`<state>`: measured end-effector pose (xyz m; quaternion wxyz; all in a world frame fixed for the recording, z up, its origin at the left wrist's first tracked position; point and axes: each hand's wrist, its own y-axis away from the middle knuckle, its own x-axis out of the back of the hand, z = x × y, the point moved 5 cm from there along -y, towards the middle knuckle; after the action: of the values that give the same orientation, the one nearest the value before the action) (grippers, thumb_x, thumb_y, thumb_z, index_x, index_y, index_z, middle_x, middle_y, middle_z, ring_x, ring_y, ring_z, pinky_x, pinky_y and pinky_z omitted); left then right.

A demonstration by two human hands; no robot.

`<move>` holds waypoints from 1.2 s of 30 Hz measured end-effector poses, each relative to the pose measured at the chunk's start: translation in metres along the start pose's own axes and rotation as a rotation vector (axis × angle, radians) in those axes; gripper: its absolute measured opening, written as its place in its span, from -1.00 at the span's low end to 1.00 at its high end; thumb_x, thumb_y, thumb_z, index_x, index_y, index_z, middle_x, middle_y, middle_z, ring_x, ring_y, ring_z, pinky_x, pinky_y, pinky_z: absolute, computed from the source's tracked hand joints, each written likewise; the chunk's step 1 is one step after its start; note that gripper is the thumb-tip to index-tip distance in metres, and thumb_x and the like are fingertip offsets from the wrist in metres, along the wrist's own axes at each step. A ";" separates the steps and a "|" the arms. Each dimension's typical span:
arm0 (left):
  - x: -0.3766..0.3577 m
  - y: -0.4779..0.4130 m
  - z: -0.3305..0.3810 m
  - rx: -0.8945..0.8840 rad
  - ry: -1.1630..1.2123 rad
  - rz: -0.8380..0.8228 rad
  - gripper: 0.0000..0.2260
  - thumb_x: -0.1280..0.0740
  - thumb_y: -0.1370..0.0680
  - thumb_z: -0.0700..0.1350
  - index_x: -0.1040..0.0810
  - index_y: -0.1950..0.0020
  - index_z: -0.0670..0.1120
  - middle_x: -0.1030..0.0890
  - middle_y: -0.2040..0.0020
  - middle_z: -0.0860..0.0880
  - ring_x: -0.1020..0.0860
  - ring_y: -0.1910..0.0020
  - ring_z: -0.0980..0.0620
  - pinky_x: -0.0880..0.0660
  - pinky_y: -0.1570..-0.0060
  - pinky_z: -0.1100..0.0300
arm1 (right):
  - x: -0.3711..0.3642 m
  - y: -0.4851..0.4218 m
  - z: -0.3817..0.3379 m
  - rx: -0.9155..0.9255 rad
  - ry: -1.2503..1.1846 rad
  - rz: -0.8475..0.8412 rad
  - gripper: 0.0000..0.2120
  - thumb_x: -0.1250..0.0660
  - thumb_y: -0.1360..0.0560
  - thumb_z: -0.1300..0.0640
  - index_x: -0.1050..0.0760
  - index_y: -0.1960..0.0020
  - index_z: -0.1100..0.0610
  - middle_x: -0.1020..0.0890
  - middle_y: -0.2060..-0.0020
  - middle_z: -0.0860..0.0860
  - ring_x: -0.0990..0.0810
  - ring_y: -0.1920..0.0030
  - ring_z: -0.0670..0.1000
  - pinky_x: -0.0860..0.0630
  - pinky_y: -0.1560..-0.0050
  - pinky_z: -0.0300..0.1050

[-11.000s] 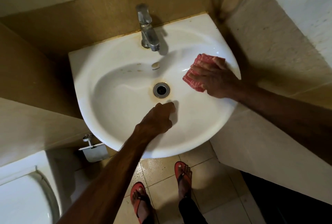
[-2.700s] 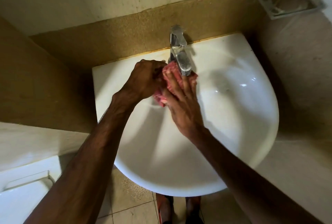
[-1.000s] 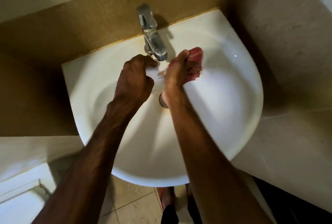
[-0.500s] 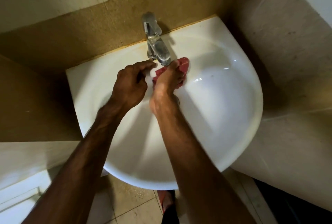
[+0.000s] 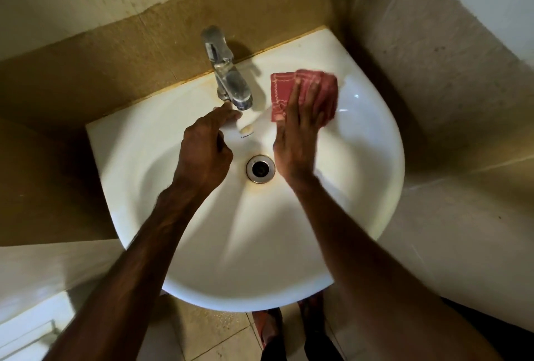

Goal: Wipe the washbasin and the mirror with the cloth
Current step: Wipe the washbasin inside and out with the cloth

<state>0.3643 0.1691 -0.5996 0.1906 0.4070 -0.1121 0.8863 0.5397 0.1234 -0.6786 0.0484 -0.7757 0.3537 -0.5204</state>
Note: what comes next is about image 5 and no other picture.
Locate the person's left hand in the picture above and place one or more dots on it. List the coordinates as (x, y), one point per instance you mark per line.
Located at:
(204, 156)

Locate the person's right hand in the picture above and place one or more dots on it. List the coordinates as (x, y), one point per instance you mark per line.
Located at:
(298, 139)

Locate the red checked cloth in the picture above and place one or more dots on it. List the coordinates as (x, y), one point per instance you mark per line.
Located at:
(280, 93)

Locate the white wash basin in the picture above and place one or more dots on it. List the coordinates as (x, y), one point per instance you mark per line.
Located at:
(258, 248)

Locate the person's right forearm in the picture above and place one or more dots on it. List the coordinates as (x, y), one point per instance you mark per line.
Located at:
(375, 281)

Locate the person's left forearm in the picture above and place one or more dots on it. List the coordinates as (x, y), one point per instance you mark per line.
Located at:
(125, 281)

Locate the chrome sink drain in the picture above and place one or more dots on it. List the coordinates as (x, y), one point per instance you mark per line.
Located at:
(260, 169)

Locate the chrome basin faucet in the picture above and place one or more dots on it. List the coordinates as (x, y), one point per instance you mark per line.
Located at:
(229, 77)

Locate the person's left red flip-flop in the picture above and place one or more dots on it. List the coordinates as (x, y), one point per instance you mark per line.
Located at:
(265, 325)

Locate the person's left leg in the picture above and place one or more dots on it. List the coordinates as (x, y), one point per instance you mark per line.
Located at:
(273, 344)

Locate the person's leg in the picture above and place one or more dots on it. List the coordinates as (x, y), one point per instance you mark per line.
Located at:
(321, 344)
(273, 344)

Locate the person's right leg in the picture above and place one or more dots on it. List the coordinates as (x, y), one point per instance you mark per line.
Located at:
(321, 344)

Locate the white toilet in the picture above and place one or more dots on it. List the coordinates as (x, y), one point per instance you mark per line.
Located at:
(29, 331)

